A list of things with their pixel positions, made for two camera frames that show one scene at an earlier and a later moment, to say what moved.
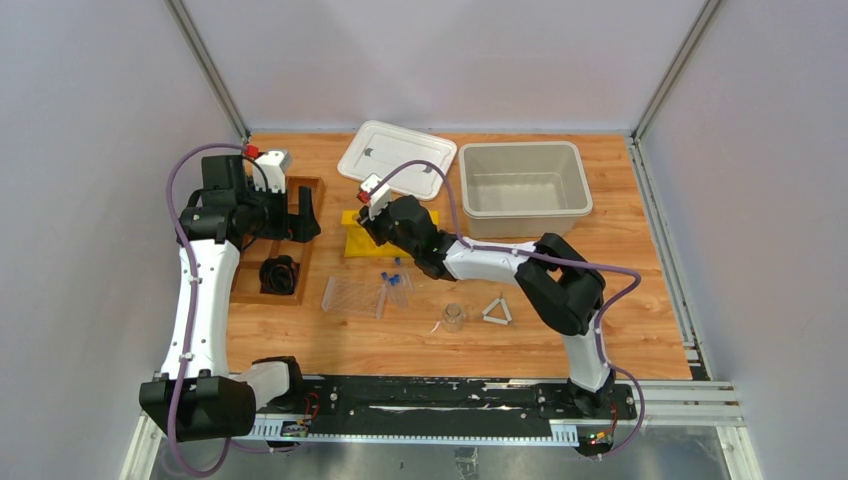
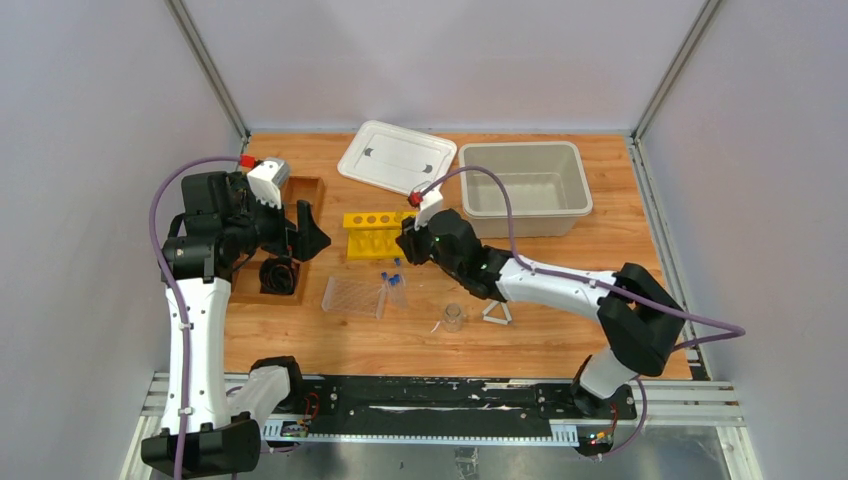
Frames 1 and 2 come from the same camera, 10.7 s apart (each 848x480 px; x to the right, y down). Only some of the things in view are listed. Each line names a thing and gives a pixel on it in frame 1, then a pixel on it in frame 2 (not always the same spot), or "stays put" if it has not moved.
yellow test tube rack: [360, 243] stays put
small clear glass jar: [453, 316] stays put
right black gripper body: [382, 228] → [420, 243]
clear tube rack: [349, 296] stays put
